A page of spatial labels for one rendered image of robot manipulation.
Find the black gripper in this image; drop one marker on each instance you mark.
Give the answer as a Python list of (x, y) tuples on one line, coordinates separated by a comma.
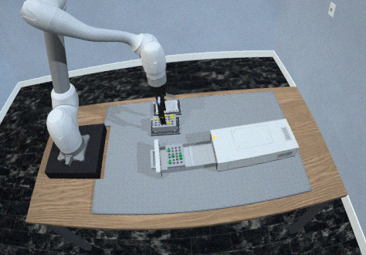
[(159, 91)]

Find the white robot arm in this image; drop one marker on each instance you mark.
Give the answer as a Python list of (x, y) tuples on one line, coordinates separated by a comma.
[(51, 17)]

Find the grey rack with round holes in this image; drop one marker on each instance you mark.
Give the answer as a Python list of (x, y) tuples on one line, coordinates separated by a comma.
[(175, 162), (158, 127)]

